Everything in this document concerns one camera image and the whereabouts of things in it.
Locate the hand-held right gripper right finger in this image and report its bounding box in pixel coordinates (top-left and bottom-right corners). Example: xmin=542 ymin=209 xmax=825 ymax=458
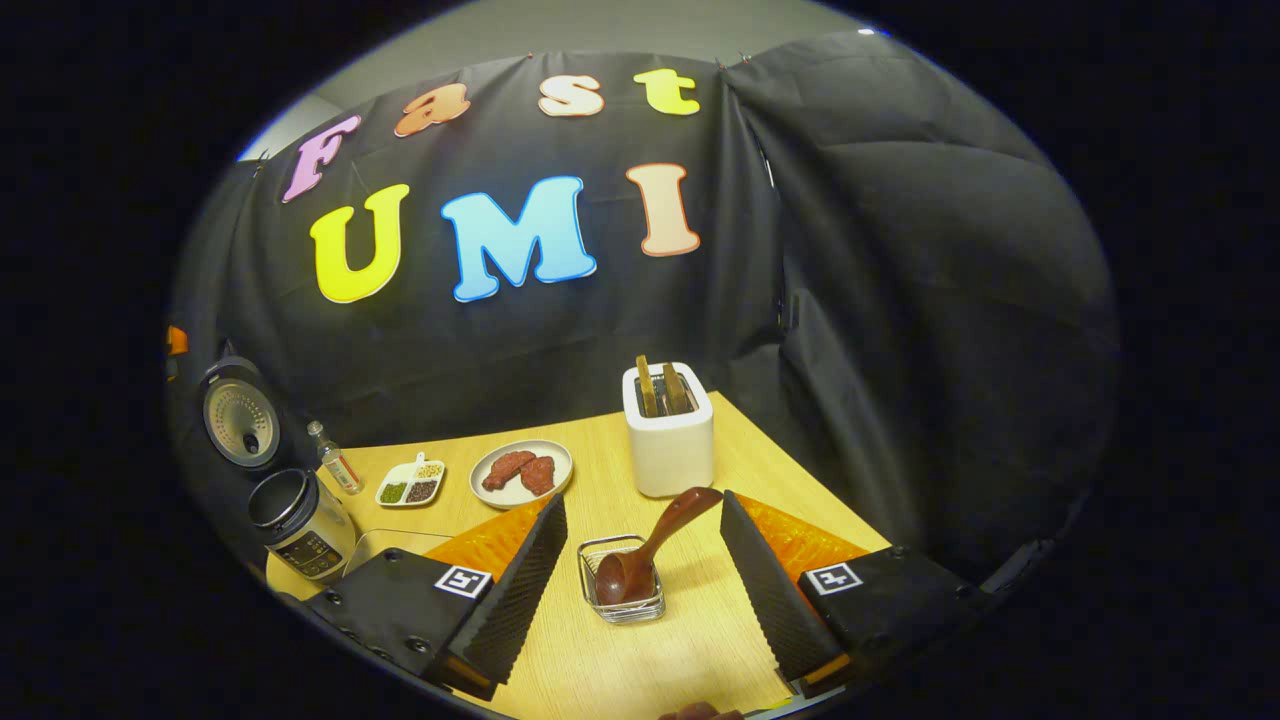
xmin=720 ymin=490 xmax=1001 ymax=696

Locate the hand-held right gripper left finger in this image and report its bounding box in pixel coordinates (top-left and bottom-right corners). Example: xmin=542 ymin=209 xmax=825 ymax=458
xmin=300 ymin=493 xmax=568 ymax=701

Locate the brown wooden spoon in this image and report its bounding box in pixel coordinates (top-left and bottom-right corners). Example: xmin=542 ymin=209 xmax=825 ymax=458
xmin=595 ymin=487 xmax=724 ymax=606

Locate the black and silver rice cooker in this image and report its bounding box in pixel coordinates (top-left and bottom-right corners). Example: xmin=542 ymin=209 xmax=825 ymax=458
xmin=197 ymin=357 xmax=358 ymax=584

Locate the round white plate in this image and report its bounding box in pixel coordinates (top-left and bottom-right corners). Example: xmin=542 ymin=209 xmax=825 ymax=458
xmin=469 ymin=440 xmax=574 ymax=509

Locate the white divided grain dish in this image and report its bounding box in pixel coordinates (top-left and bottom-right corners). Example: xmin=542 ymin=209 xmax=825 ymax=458
xmin=375 ymin=455 xmax=447 ymax=508

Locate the white toaster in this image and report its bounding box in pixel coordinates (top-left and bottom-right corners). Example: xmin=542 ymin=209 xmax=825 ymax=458
xmin=622 ymin=362 xmax=715 ymax=498

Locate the small clear bottle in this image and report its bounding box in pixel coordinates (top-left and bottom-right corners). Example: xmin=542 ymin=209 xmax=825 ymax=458
xmin=307 ymin=420 xmax=363 ymax=496

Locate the black backdrop cloth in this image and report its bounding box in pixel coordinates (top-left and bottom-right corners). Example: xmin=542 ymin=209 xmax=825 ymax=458
xmin=165 ymin=30 xmax=1119 ymax=591

